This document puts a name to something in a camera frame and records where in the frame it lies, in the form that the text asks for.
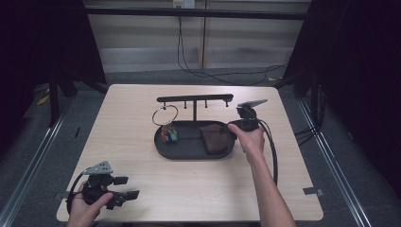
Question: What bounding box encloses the grey tape piece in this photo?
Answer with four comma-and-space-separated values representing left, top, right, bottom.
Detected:
52, 190, 71, 201
302, 186, 324, 197

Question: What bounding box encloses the dark curtain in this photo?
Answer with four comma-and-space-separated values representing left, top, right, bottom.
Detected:
282, 0, 401, 197
0, 0, 108, 159

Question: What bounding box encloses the white wall socket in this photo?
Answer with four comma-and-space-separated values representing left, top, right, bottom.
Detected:
172, 0, 197, 9

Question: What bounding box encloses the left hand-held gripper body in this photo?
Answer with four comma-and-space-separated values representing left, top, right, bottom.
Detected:
81, 160, 128, 211

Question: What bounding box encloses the left hand-held gripper cable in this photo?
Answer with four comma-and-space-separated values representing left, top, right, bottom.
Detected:
65, 170, 93, 216

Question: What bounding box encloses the bundle of black floor cables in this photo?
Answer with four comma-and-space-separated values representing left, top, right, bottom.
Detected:
293, 84, 323, 147

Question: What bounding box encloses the metal floor rail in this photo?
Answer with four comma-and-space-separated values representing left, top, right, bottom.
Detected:
0, 94, 76, 227
297, 97, 374, 227

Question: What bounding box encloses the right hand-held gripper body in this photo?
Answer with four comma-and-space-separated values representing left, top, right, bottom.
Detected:
229, 98, 269, 132

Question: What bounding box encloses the black key rack with tray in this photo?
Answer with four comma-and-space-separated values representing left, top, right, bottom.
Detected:
153, 93, 236, 161

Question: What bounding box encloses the key bunch with coloured tags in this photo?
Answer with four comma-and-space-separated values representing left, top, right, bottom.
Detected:
151, 104, 180, 146

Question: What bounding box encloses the black metal stand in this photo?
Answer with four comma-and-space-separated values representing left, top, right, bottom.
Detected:
47, 67, 79, 128

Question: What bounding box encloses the brown zip pouch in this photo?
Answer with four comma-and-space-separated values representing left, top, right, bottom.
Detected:
199, 123, 233, 156

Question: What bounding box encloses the black horizontal bar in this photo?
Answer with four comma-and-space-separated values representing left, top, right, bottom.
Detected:
84, 8, 309, 21

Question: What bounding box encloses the right hand-held gripper cable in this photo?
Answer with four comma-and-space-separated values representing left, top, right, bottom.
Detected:
255, 116, 279, 187

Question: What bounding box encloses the black cable on wall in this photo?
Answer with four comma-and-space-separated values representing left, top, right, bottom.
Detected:
176, 15, 288, 87

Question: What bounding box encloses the person's left hand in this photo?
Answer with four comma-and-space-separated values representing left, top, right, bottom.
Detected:
67, 182, 114, 227

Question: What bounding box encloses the hand-held gripper cable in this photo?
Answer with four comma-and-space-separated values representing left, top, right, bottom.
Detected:
255, 116, 279, 187
65, 170, 93, 216

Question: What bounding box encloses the person's right hand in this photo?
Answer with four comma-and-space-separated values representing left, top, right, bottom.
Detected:
227, 123, 266, 166

